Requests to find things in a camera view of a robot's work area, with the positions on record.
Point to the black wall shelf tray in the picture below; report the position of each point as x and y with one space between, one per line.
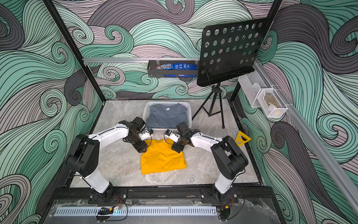
152 72

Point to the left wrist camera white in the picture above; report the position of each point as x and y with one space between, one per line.
146 134

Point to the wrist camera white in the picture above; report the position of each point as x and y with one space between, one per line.
146 134
171 135

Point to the yellow t-shirt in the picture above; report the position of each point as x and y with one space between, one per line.
160 158

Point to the black perforated music stand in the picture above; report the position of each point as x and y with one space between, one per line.
228 51

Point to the white slotted cable duct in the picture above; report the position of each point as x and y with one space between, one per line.
139 211

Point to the clear acrylic wall bin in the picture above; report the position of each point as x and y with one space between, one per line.
260 93

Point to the aluminium rail wall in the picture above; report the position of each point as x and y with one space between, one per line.
333 168
88 60

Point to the blue M&M candy bag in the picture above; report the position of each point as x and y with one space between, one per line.
177 66

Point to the grey-blue t-shirt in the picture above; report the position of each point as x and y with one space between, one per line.
166 116

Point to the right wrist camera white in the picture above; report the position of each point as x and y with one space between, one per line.
171 135

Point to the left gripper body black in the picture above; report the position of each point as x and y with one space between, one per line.
141 145

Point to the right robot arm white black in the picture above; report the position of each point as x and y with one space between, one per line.
229 158

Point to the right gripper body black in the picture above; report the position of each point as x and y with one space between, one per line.
179 143

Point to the aluminium rail right wall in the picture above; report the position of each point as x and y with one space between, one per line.
333 168

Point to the yellow triangular plastic piece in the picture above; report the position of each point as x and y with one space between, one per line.
242 138

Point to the aluminium rail back wall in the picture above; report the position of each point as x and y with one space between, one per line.
88 60

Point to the white plastic basket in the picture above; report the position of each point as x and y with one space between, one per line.
147 109

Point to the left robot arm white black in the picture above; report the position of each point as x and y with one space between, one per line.
83 156

